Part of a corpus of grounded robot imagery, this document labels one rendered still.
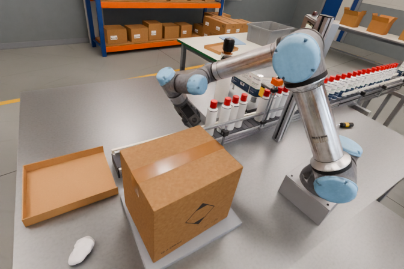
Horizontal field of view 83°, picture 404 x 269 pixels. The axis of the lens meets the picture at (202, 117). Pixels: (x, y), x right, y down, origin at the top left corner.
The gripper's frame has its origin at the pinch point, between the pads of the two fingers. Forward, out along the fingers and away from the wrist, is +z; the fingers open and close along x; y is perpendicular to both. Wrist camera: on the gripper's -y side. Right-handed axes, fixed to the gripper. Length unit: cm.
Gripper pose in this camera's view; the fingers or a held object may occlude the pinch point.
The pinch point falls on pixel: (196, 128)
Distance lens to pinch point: 112.1
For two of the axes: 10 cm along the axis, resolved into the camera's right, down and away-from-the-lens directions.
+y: -5.1, -5.4, 6.7
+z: 3.2, 6.0, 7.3
